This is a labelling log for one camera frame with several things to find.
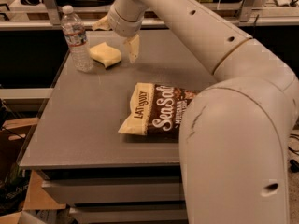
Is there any cardboard box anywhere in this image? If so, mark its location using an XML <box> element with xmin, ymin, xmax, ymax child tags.
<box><xmin>0</xmin><ymin>118</ymin><xmax>66</xmax><ymax>224</ymax></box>

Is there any left metal bracket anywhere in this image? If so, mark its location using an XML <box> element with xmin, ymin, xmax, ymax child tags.
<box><xmin>43</xmin><ymin>0</ymin><xmax>60</xmax><ymax>25</ymax></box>

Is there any yellow sponge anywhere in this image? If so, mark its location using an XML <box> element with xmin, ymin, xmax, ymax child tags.
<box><xmin>90</xmin><ymin>42</ymin><xmax>121</xmax><ymax>68</ymax></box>

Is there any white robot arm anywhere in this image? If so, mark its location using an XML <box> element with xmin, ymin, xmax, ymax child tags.
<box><xmin>107</xmin><ymin>0</ymin><xmax>299</xmax><ymax>224</ymax></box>

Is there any grey drawer cabinet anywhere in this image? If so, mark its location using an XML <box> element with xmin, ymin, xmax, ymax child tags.
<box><xmin>20</xmin><ymin>30</ymin><xmax>215</xmax><ymax>224</ymax></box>

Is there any clear plastic water bottle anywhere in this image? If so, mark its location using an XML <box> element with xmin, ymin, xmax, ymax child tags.
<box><xmin>61</xmin><ymin>5</ymin><xmax>93</xmax><ymax>72</ymax></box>

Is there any metal bracket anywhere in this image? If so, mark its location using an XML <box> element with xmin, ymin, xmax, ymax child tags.
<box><xmin>237</xmin><ymin>0</ymin><xmax>255</xmax><ymax>22</ymax></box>
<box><xmin>43</xmin><ymin>0</ymin><xmax>60</xmax><ymax>25</ymax></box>

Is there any black floor cable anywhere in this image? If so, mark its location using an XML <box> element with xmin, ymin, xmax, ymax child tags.
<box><xmin>288</xmin><ymin>133</ymin><xmax>299</xmax><ymax>174</ymax></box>

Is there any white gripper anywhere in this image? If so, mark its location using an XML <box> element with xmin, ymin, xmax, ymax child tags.
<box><xmin>92</xmin><ymin>6</ymin><xmax>143</xmax><ymax>63</ymax></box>

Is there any right metal bracket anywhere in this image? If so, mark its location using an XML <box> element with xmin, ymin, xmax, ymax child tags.
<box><xmin>237</xmin><ymin>0</ymin><xmax>255</xmax><ymax>22</ymax></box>

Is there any brown tortilla chips bag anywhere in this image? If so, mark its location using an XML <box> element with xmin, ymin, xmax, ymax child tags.
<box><xmin>119</xmin><ymin>83</ymin><xmax>197</xmax><ymax>139</ymax></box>

